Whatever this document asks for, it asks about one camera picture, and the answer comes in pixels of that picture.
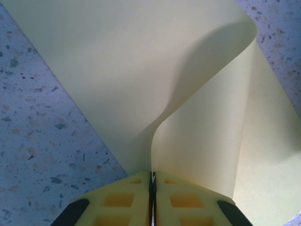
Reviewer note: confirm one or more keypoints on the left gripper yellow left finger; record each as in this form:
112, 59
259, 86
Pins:
117, 200

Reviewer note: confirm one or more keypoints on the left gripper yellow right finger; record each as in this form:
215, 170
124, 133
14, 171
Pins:
188, 200

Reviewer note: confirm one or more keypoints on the yellow paper sheet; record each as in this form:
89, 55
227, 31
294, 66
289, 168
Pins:
117, 70

